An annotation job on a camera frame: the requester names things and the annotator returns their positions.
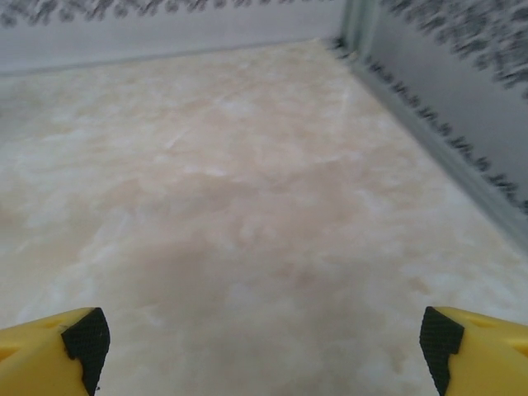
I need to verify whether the aluminium frame corner post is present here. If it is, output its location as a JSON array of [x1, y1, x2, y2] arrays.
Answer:
[[339, 0, 383, 59]]

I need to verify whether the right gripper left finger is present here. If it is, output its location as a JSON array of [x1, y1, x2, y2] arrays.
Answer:
[[0, 306, 112, 396]]

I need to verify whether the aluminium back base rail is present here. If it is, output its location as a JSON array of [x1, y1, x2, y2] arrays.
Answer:
[[0, 35, 346, 80]]

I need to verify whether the aluminium side base rail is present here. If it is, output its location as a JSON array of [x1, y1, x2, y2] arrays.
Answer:
[[350, 53, 528, 253]]

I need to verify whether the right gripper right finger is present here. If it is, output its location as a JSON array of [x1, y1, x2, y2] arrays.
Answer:
[[419, 305, 528, 396]]

